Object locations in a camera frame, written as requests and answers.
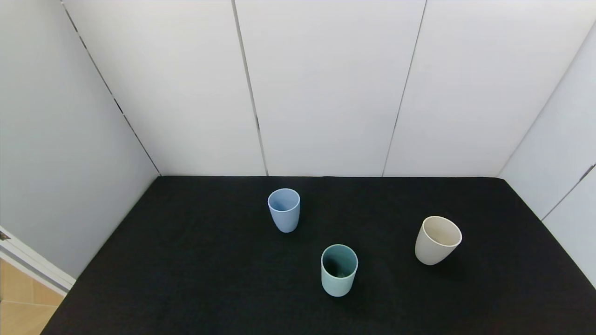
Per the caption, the cream white plastic cup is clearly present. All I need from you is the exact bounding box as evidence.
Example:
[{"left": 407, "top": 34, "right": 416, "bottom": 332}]
[{"left": 415, "top": 215, "right": 462, "bottom": 266}]

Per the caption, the light blue plastic cup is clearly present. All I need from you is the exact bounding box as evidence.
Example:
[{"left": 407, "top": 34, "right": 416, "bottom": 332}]
[{"left": 267, "top": 188, "right": 301, "bottom": 233}]

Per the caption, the teal green plastic cup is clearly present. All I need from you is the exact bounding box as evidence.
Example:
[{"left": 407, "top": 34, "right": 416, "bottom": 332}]
[{"left": 321, "top": 244, "right": 359, "bottom": 297}]

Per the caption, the black tablecloth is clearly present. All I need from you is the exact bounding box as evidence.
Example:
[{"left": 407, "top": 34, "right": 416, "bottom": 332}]
[{"left": 41, "top": 175, "right": 596, "bottom": 335}]

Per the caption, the white door frame trim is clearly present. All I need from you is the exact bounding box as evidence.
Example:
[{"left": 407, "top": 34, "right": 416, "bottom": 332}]
[{"left": 0, "top": 227, "right": 76, "bottom": 296}]

